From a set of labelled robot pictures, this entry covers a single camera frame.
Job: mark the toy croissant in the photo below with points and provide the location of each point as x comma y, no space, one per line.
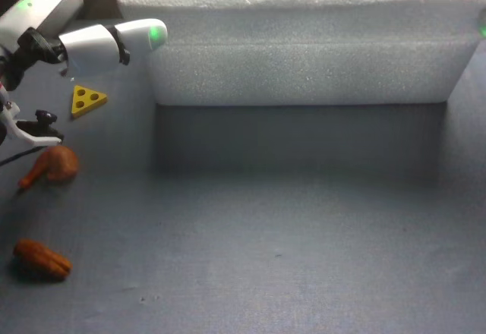
41,260

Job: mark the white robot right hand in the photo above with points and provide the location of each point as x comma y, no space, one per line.
483,26

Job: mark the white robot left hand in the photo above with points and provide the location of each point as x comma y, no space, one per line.
45,11

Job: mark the toy chicken drumstick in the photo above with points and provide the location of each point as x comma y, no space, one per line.
60,165

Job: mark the toy cheese wedge with holes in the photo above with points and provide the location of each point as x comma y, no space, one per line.
87,100

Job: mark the grey table cloth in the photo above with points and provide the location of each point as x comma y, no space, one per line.
266,254

